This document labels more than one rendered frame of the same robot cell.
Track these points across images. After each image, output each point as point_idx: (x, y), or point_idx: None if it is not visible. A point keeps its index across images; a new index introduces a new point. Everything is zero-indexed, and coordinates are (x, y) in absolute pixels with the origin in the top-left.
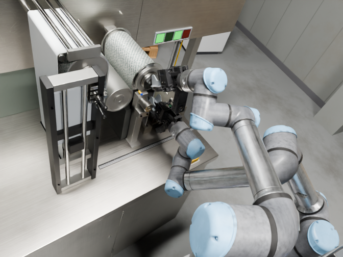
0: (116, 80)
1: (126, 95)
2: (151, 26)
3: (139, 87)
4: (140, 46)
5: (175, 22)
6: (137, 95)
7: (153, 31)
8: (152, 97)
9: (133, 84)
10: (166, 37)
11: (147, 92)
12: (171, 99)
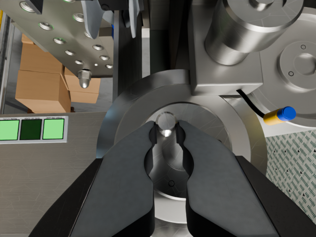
0: (276, 133)
1: (267, 76)
2: (77, 155)
3: (227, 112)
4: (96, 114)
5: (21, 160)
6: (258, 86)
7: (70, 145)
8: (133, 34)
9: (257, 134)
10: (38, 127)
11: (125, 43)
12: (29, 5)
